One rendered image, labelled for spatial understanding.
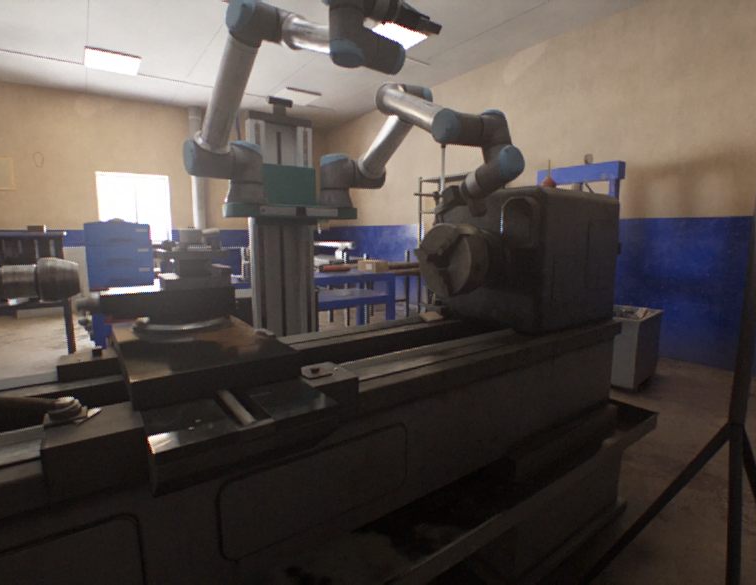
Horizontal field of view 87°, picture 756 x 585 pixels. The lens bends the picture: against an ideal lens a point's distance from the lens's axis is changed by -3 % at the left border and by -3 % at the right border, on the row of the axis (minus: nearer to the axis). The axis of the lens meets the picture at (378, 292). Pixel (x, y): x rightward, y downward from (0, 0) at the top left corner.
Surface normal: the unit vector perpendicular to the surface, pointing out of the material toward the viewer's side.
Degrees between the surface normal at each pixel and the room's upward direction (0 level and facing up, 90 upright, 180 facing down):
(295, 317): 90
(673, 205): 90
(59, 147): 90
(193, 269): 90
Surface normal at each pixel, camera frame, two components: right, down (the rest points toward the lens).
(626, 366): -0.75, 0.09
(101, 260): 0.58, 0.11
